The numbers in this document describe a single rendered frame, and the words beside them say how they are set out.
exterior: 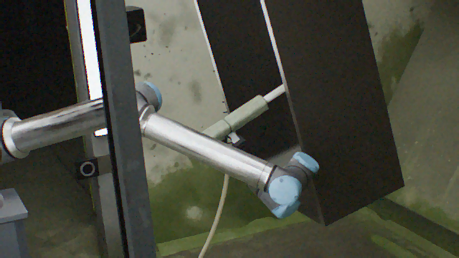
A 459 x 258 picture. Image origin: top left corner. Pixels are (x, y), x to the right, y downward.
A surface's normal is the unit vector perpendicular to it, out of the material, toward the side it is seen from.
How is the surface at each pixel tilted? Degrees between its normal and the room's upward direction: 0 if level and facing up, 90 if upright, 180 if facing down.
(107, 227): 90
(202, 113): 90
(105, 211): 90
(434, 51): 57
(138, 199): 90
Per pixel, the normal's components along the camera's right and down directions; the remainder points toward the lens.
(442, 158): -0.82, -0.37
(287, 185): -0.25, 0.31
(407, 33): 0.38, 0.21
